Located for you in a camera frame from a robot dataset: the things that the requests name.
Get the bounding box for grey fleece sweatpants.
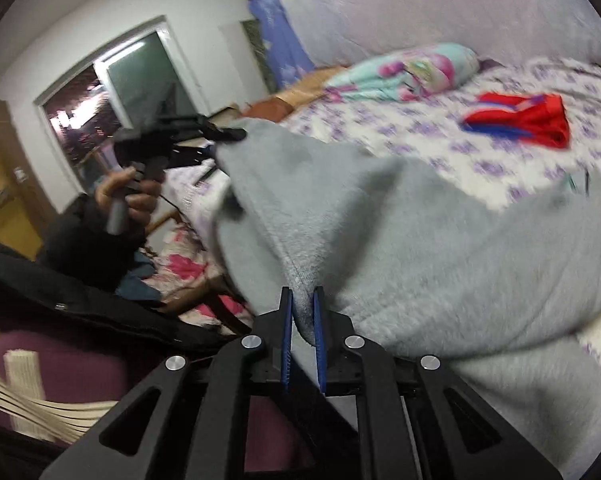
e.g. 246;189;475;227
215;119;601;479

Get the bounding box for person's left hand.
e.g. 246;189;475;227
94;167;165;226

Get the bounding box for orange brown pillow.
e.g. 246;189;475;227
242;66;344;122

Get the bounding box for blue floral hanging cloth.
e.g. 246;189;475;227
248;0;315;89

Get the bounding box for pink floral cloth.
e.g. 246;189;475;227
143;222;253;336

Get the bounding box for maroon cream striped cloth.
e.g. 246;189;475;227
0;330;128;446

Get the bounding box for wooden cabinet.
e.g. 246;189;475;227
0;100;58;259

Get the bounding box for black jacket sleeve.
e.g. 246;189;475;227
0;195;223;360

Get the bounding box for teal pink floral folded blanket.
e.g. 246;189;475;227
323;44;479;102

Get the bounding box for purple floral bed sheet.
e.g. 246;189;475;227
162;56;601;376

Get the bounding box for light grey headboard cover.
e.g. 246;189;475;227
281;0;601;66

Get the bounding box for red white blue folded garment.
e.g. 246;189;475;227
459;92;571;150

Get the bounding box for window with white frame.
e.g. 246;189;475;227
36;16;209;192

